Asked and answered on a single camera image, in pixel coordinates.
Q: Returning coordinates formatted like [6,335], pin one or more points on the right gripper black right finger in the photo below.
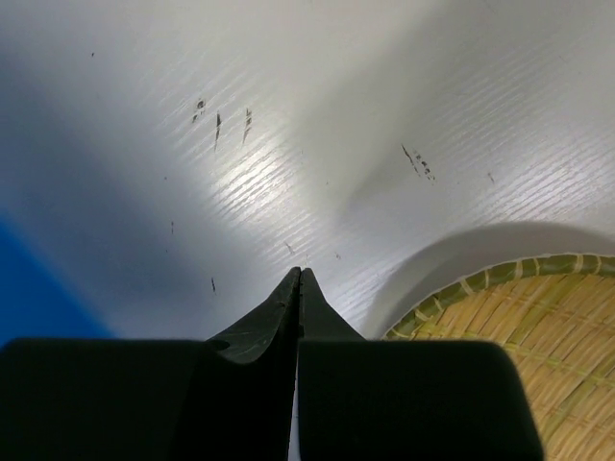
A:
[361,399]

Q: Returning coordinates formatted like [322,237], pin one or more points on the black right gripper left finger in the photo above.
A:
[226,398]

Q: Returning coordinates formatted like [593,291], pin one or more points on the yellow woven bamboo plate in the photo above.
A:
[554,316]

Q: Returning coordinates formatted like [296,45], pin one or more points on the blue plastic bin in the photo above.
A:
[38,296]

